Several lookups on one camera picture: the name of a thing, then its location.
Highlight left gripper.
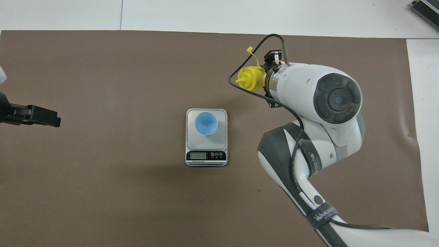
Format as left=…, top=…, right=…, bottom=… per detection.
left=0, top=91, right=33, bottom=125

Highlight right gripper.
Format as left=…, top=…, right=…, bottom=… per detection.
left=262, top=66, right=271, bottom=101

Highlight yellow seasoning squeeze bottle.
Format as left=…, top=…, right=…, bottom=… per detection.
left=235, top=46, right=285, bottom=92

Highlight blue plastic cup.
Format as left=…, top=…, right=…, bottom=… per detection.
left=194, top=111, right=218, bottom=136

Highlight silver digital kitchen scale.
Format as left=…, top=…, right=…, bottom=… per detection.
left=186, top=108, right=228, bottom=166

